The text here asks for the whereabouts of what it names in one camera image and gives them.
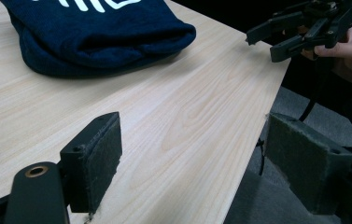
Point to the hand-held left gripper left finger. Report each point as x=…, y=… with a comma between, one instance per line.
x=95, y=155

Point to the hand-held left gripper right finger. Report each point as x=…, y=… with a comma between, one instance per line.
x=307, y=168

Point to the navy blue sweater white print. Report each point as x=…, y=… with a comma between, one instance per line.
x=102, y=34

